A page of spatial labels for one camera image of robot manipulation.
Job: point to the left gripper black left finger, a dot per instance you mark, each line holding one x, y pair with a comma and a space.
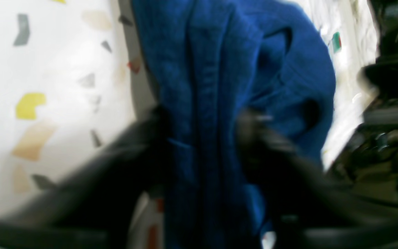
94, 206

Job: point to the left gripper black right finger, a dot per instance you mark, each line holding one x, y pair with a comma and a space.
308, 210

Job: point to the navy blue t-shirt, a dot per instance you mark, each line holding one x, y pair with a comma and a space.
211, 59

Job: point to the terrazzo patterned tablecloth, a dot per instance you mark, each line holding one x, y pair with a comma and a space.
73, 77

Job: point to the green round object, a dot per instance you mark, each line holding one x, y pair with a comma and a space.
336, 42

